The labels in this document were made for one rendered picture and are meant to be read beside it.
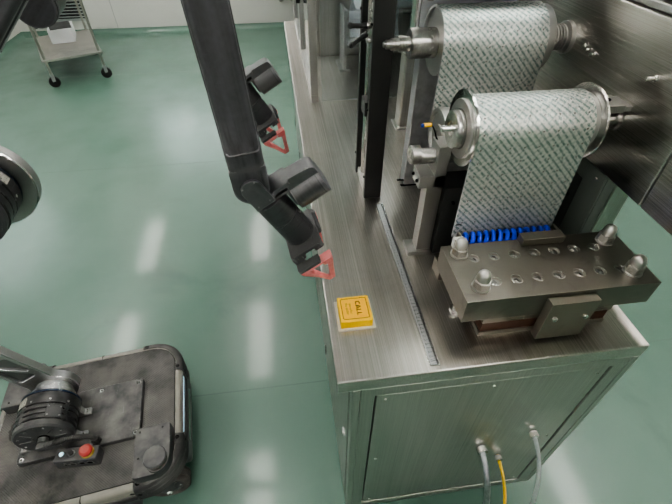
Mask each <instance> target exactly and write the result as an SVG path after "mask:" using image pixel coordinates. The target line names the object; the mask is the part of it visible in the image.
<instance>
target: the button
mask: <svg viewBox="0 0 672 504"><path fill-rule="evenodd" d="M337 309H338V314H339V320H340V326H341V329H345V328H354V327H363V326H372V325H373V316H372V312H371V308H370V304H369V300H368V296H367V295H364V296H354V297H344V298H337Z"/></svg>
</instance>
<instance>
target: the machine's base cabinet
mask: <svg viewBox="0 0 672 504"><path fill-rule="evenodd" d="M315 278H316V286H317V293H318V301H319V308H320V316H321V323H322V331H323V338H324V346H325V354H326V361H327V368H328V376H329V383H330V391H331V398H332V406H333V414H334V421H335V429H336V436H337V444H338V451H339V459H340V466H341V474H342V481H343V489H344V496H345V504H375V503H382V502H388V501H395V500H402V499H408V498H415V497H421V496H428V495H435V494H441V493H448V492H455V491H461V490H468V489H474V488H481V487H484V476H483V468H482V462H481V458H480V455H478V454H477V451H476V448H477V447H479V446H486V447H487V450H488V453H486V456H487V461H488V465H489V472H490V483H491V486H494V485H501V484H502V478H501V473H500V468H499V464H498V462H496V460H495V458H494V456H495V455H496V454H500V455H501V456H502V458H503V460H502V461H501V463H502V467H503V471H504V476H505V483H506V484H508V483H514V482H521V481H528V480H529V479H530V478H531V477H532V476H533V475H534V474H535V473H536V472H537V458H536V450H535V445H534V441H533V439H531V437H530V435H529V432H530V431H532V430H536V431H537V432H538V434H539V437H538V438H537V439H538V444H539V448H540V454H541V466H542V465H543V464H544V463H545V462H546V460H547V459H548V458H549V457H550V456H551V455H552V454H553V453H554V452H555V450H556V449H557V448H558V447H559V446H560V445H561V444H562V443H563V442H564V440H565V439H566V438H567V437H568V436H569V435H570V434H571V433H572V431H573V430H574V429H575V428H576V427H577V426H578V425H579V424H580V423H581V421H582V420H583V419H584V418H585V417H586V416H587V415H588V414H589V413H590V411H591V410H592V409H593V408H594V407H595V406H596V405H597V404H598V402H599V401H600V400H601V399H602V398H603V397H604V396H605V395H606V394H607V392H608V391H609V390H610V389H611V388H612V387H613V386H614V385H615V384H616V382H617V381H618V380H619V379H620V378H621V377H622V376H623V375H624V373H625V372H626V371H627V370H628V369H629V368H630V367H631V366H632V365H633V363H634V362H635V361H636V360H637V359H638V358H639V357H640V356H632V357H624V358H616V359H608V360H600V361H592V362H584V363H576V364H568V365H560V366H552V367H544V368H536V369H528V370H520V371H512V372H503V373H495V374H487V375H479V376H471V377H463V378H455V379H447V380H439V381H431V382H423V383H415V384H407V385H399V386H391V387H383V388H374V389H366V390H358V391H350V392H342V393H338V392H337V388H336V381H335V374H334V367H333V360H332V353H331V347H330V340H329V333H328V326H327V319H326V312H325V305H324V298H323V291H322V285H321V278H320V277H315Z"/></svg>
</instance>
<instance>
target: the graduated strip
mask: <svg viewBox="0 0 672 504"><path fill-rule="evenodd" d="M376 207H377V210H378V213H379V216H380V219H381V222H382V225H383V228H384V231H385V234H386V237H387V240H388V243H389V246H390V249H391V252H392V255H393V258H394V261H395V264H396V266H397V269H398V272H399V275H400V278H401V281H402V284H403V287H404V290H405V293H406V296H407V299H408V302H409V305H410V308H411V311H412V314H413V317H414V320H415V323H416V326H417V329H418V332H419V335H420V338H421V341H422V344H423V347H424V350H425V353H426V356H427V359H428V362H429V365H430V366H437V365H441V364H440V361H439V359H438V356H437V353H436V350H435V347H434V345H433V342H432V339H431V336H430V334H429V331H428V328H427V325H426V322H425V320H424V317H423V314H422V311H421V308H420V306H419V303H418V300H417V297H416V294H415V292H414V289H413V286H412V283H411V281H410V278H409V275H408V272H407V269H406V267H405V264H404V261H403V258H402V255H401V253H400V250H399V247H398V244H397V242H396V239H395V236H394V233H393V230H392V228H391V225H390V222H389V219H388V216H387V214H386V211H385V208H384V205H383V204H376Z"/></svg>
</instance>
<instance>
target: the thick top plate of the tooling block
mask: <svg viewBox="0 0 672 504"><path fill-rule="evenodd" d="M598 233H599V232H591V233H580V234H569V235H565V236H566V237H565V239H564V241H563V242H561V243H551V244H540V245H529V246H521V244H520V243H519V242H518V240H517V239H515V240H504V241H493V242H482V243H471V244H468V247H469V248H468V252H467V253H468V257H467V258H466V259H465V260H456V259H454V258H453V257H452V256H451V255H450V251H451V250H452V249H453V248H452V246H451V245H450V246H441V248H440V252H439V257H438V261H437V265H436V266H437V268H438V271H439V273H440V275H441V277H442V280H443V282H444V284H445V287H446V289H447V291H448V293H449V296H450V298H451V300H452V303H453V305H454V307H455V310H456V312H457V314H458V316H459V319H460V321H461V322H467V321H476V320H485V319H494V318H503V317H513V316H522V315H531V314H540V313H541V311H542V309H543V307H544V305H545V303H546V301H547V299H548V298H551V297H560V296H570V295H579V294H589V293H597V294H598V296H599V297H600V298H601V300H602V301H601V302H600V304H599V305H598V307H603V306H612V305H621V304H630V303H639V302H646V301H647V300H648V299H649V298H650V297H651V295H652V294H653V293H654V291H655V290H656V289H657V288H658V286H659V285H660V284H661V283H662V282H661V281H660V280H659V279H658V278H657V277H656V276H655V275H654V274H653V273H652V272H651V270H650V269H649V268H648V267H647V266H645V268H646V270H645V271H644V272H643V275H642V277H640V278H632V277H630V276H628V275H626V274H625V273H624V272H623V271H622V267H623V266H624V265H625V264H626V262H627V261H628V260H631V259H632V257H633V256H635V254H634V253H633V252H632V251H631V249H630V248H629V247H628V246H627V245H626V244H625V243H624V242H623V241H622V240H621V239H620V238H619V237H618V236H617V235H616V238H615V240H614V243H613V245H612V246H603V245H601V244H599V243H597V242H596V240H595V236H596V235H598ZM483 269H487V270H489V271H490V272H491V275H492V279H491V280H492V281H491V285H490V287H491V289H490V292H489V293H487V294H479V293H476V292H475V291H474V290H473V289H472V288H471V283H472V282H473V281H474V279H475V276H476V275H477V274H478V272H479V271H480V270H483Z"/></svg>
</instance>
